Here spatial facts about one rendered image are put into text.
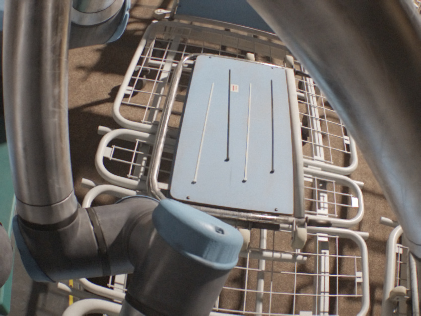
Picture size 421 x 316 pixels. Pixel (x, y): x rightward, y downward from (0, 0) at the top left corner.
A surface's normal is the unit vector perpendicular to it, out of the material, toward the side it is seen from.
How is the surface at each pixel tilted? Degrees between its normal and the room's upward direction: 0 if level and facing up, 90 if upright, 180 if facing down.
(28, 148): 66
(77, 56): 0
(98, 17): 77
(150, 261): 52
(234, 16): 90
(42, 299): 0
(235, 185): 5
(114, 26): 89
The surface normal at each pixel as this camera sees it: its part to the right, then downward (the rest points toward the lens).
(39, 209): 0.17, 0.39
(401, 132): -0.11, 0.68
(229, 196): 0.15, -0.70
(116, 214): 0.13, -0.85
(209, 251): 0.35, -0.03
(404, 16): 0.48, 0.20
